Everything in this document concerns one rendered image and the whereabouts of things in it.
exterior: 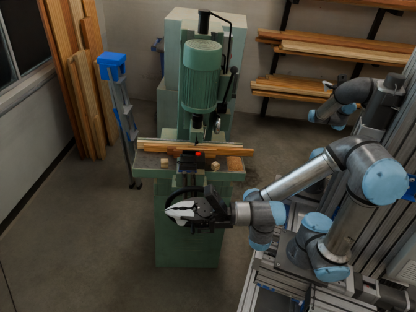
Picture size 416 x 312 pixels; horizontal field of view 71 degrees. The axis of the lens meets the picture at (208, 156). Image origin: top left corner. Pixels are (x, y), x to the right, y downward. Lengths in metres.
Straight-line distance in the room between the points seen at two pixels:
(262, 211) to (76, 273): 1.64
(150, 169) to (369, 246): 1.09
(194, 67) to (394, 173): 0.88
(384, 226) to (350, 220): 0.44
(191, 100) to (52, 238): 1.60
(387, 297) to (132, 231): 1.71
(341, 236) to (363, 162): 0.28
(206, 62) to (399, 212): 1.00
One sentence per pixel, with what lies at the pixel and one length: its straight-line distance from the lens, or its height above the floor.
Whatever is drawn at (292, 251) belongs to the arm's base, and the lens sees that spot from 1.35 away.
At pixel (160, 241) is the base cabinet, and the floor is 0.29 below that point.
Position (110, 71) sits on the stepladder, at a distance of 2.21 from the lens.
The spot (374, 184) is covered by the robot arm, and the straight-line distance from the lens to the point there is 0.88.
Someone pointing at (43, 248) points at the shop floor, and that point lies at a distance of 2.50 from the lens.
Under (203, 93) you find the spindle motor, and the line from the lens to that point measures 1.39.
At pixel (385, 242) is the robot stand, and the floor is 0.92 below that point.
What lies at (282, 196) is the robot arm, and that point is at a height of 1.21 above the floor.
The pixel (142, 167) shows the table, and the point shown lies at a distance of 1.56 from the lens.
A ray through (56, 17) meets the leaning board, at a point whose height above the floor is 1.29.
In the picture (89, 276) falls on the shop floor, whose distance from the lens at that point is 2.27.
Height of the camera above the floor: 1.89
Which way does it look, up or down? 37 degrees down
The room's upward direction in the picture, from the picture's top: 7 degrees clockwise
